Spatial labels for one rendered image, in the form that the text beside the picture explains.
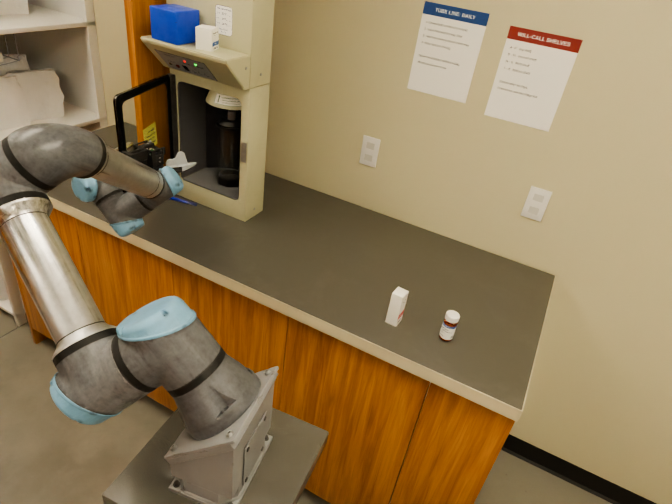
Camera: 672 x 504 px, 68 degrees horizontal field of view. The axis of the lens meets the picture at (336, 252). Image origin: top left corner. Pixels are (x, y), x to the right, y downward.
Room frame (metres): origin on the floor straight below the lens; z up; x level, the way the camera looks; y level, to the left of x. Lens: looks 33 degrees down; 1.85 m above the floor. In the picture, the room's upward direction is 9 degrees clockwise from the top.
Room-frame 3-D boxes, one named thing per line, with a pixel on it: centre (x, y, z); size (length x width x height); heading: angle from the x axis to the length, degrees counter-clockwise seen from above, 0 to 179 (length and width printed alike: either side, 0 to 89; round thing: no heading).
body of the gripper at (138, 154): (1.29, 0.59, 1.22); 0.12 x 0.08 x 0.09; 157
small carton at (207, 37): (1.51, 0.46, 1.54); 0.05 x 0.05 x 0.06; 85
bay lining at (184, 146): (1.70, 0.44, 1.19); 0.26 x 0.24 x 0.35; 67
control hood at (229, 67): (1.53, 0.51, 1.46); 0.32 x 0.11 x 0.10; 67
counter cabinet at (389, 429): (1.57, 0.30, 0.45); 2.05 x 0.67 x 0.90; 67
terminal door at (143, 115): (1.48, 0.65, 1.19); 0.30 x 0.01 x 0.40; 172
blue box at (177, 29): (1.56, 0.57, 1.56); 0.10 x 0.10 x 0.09; 67
